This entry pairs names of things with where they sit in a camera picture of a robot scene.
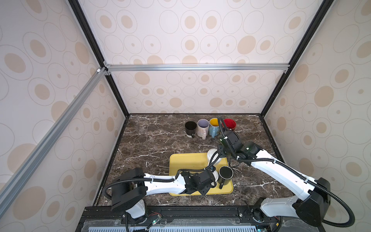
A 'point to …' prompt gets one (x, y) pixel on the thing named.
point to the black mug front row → (225, 173)
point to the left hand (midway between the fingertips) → (211, 184)
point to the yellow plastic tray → (180, 162)
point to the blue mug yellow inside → (213, 127)
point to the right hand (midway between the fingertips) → (221, 147)
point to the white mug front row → (216, 175)
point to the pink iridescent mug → (203, 128)
